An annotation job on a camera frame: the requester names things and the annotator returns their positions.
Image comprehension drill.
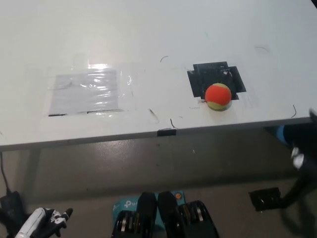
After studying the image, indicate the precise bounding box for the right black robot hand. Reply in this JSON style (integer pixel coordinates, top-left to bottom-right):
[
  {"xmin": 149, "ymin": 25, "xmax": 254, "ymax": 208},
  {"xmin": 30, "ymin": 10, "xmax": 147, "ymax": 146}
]
[{"xmin": 284, "ymin": 107, "xmax": 317, "ymax": 172}]

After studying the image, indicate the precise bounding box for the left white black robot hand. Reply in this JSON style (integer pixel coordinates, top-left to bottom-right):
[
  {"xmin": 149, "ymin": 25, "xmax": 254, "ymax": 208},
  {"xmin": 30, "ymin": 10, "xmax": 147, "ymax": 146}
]
[{"xmin": 16, "ymin": 207, "xmax": 74, "ymax": 238}]

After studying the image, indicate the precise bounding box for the orange yellow-green tennis ball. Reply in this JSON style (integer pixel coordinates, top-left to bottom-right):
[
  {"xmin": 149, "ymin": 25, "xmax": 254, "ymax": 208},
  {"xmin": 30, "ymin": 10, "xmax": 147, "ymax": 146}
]
[{"xmin": 205, "ymin": 82, "xmax": 233, "ymax": 111}]

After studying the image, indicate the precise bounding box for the black power adapter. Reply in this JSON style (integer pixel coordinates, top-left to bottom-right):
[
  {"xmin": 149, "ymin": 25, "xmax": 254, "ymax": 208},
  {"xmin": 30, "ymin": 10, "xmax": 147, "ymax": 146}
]
[{"xmin": 0, "ymin": 190, "xmax": 24, "ymax": 219}]

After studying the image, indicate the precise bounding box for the teal tp-link box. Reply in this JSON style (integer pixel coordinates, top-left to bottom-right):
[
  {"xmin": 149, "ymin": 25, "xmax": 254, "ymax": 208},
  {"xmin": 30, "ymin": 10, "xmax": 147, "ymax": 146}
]
[{"xmin": 112, "ymin": 189, "xmax": 186, "ymax": 225}]

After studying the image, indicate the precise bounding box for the black tape patch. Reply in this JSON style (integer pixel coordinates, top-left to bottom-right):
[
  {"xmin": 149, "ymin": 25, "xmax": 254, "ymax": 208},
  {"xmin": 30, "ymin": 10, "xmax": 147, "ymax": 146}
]
[{"xmin": 187, "ymin": 60, "xmax": 247, "ymax": 101}]

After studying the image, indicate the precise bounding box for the small black tape strip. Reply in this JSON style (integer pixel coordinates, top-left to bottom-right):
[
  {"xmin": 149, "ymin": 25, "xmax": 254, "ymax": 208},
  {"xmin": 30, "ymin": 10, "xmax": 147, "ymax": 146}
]
[{"xmin": 157, "ymin": 128, "xmax": 177, "ymax": 137}]

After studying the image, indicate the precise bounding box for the clear plastic sheet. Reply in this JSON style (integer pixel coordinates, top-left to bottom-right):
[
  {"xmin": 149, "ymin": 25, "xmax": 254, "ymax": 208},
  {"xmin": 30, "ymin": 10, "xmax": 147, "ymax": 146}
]
[{"xmin": 47, "ymin": 68, "xmax": 133, "ymax": 117}]

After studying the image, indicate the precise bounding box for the black power cable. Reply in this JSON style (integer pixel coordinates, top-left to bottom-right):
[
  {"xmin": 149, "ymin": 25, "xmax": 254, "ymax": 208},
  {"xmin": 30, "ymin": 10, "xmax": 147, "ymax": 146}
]
[{"xmin": 0, "ymin": 151, "xmax": 12, "ymax": 193}]

